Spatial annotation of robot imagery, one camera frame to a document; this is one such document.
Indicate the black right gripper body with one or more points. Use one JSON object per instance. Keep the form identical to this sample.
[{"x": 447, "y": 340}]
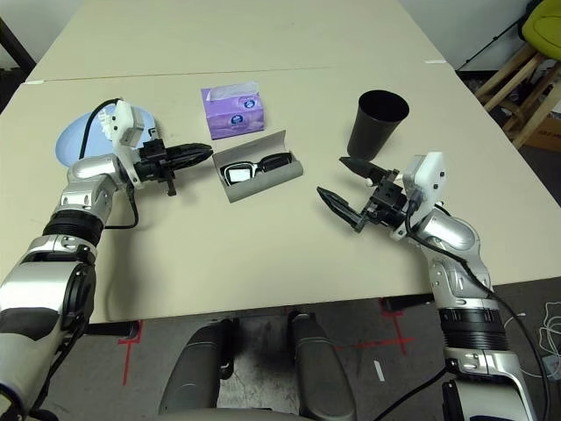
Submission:
[{"x": 388, "y": 204}]

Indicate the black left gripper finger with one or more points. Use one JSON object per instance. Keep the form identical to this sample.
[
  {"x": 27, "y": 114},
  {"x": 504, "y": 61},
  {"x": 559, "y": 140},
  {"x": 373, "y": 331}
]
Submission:
[
  {"x": 188, "y": 150},
  {"x": 190, "y": 161}
]

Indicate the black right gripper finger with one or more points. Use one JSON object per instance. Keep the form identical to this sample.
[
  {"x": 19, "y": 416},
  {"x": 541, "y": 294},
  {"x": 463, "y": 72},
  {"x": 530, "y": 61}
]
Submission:
[
  {"x": 361, "y": 168},
  {"x": 342, "y": 208}
]

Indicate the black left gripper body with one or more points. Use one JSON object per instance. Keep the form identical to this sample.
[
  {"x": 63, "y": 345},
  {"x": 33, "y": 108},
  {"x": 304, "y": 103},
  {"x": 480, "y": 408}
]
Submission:
[{"x": 153, "y": 162}]

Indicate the white tissue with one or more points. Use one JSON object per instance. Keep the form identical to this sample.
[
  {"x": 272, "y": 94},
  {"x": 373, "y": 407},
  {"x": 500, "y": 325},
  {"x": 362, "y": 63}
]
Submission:
[{"x": 105, "y": 125}]

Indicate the grey glasses case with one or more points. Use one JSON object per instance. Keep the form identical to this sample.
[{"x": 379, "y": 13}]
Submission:
[{"x": 263, "y": 184}]

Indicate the black sunglasses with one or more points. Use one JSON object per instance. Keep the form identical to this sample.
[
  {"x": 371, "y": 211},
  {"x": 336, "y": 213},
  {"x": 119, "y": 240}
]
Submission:
[{"x": 274, "y": 162}]

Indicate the blue plastic plate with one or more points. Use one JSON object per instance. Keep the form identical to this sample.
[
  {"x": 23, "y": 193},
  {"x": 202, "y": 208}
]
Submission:
[{"x": 70, "y": 144}]

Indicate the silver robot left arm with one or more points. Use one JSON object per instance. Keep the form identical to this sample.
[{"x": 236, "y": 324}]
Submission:
[{"x": 92, "y": 166}]

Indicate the black plastic cup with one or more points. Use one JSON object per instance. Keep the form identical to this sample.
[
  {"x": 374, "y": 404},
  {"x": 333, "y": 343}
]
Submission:
[{"x": 372, "y": 131}]

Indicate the purple tissue box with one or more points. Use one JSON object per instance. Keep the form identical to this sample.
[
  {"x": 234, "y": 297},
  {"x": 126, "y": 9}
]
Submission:
[{"x": 236, "y": 123}]

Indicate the black table foot bar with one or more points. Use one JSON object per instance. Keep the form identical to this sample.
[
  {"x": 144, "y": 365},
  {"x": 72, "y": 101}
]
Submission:
[
  {"x": 407, "y": 303},
  {"x": 114, "y": 330}
]

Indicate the white table tape strip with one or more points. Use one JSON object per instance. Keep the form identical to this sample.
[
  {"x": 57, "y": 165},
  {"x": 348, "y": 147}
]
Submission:
[
  {"x": 34, "y": 81},
  {"x": 435, "y": 62}
]

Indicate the red floor tape cross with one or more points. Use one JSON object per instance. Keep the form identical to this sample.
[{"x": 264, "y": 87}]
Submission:
[{"x": 401, "y": 342}]

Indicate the grey robot right leg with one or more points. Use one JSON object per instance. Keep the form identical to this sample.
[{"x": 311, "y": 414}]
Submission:
[{"x": 320, "y": 373}]

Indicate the grey robot leg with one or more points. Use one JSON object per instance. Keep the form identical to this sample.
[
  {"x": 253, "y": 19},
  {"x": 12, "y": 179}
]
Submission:
[
  {"x": 320, "y": 373},
  {"x": 195, "y": 377}
]

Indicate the white floor tape strip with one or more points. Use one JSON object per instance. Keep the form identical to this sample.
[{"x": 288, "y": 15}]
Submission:
[{"x": 379, "y": 372}]

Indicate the cardboard box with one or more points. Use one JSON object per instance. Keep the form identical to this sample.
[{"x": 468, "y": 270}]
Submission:
[{"x": 548, "y": 136}]

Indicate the wooden stool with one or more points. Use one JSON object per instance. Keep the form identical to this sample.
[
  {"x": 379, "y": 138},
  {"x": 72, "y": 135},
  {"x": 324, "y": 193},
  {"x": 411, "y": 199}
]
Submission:
[{"x": 508, "y": 74}]

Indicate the black stand rod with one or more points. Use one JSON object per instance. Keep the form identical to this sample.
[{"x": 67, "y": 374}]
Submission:
[{"x": 495, "y": 41}]

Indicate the long red floor tape corner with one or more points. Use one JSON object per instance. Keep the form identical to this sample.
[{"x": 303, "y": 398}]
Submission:
[{"x": 126, "y": 364}]

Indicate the grey robot left leg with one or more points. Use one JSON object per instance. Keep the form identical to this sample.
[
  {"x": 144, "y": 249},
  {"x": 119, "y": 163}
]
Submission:
[{"x": 195, "y": 377}]

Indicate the grey robot torso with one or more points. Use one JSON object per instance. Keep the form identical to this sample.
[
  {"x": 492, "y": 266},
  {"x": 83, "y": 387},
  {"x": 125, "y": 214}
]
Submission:
[{"x": 254, "y": 416}]

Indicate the yellow-green seat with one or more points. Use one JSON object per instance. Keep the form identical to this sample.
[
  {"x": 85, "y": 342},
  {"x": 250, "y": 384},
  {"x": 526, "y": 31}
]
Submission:
[{"x": 545, "y": 30}]

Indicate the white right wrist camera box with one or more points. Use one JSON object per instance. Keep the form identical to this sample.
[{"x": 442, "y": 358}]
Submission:
[{"x": 431, "y": 175}]

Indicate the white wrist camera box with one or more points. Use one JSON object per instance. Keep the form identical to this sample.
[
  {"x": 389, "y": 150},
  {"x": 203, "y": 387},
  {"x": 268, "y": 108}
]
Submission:
[
  {"x": 125, "y": 118},
  {"x": 431, "y": 175}
]

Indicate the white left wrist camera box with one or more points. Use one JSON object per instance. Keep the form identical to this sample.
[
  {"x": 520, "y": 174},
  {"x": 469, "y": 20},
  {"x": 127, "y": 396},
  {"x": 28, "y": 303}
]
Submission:
[{"x": 125, "y": 118}]

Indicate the side table with black frame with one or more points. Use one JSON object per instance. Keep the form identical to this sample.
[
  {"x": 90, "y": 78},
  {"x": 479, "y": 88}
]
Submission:
[{"x": 17, "y": 44}]

